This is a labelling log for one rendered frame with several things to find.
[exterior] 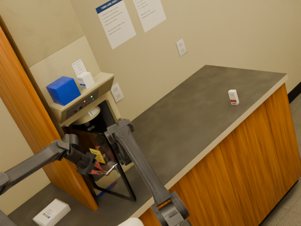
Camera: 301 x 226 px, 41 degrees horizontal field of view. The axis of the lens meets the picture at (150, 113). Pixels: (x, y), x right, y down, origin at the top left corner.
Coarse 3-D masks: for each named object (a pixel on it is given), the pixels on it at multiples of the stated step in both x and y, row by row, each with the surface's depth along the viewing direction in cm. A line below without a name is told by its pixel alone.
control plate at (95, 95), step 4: (96, 92) 193; (88, 96) 189; (92, 96) 193; (96, 96) 197; (84, 100) 189; (88, 100) 193; (92, 100) 197; (80, 104) 189; (84, 104) 193; (72, 108) 185; (76, 108) 189; (68, 112) 185; (72, 112) 189; (76, 112) 193; (68, 116) 189
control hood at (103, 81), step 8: (96, 80) 194; (104, 80) 191; (112, 80) 197; (80, 88) 192; (88, 88) 189; (96, 88) 189; (104, 88) 197; (80, 96) 184; (56, 104) 185; (72, 104) 182; (88, 104) 197; (56, 112) 184; (64, 112) 182; (64, 120) 190
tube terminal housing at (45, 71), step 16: (64, 48) 188; (80, 48) 193; (48, 64) 184; (64, 64) 189; (96, 64) 200; (32, 80) 184; (48, 80) 185; (48, 96) 186; (48, 112) 193; (80, 112) 199; (112, 112) 214; (96, 192) 213
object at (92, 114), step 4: (96, 108) 209; (88, 112) 205; (92, 112) 206; (96, 112) 207; (84, 116) 204; (88, 116) 205; (92, 116) 205; (76, 120) 205; (80, 120) 204; (84, 120) 204; (88, 120) 204; (72, 124) 207; (76, 124) 206
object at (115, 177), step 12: (72, 132) 189; (84, 132) 181; (84, 144) 188; (96, 144) 180; (108, 144) 173; (108, 156) 180; (96, 168) 195; (108, 168) 187; (120, 168) 180; (96, 180) 203; (108, 180) 194; (120, 180) 186; (108, 192) 202; (120, 192) 194; (132, 192) 187
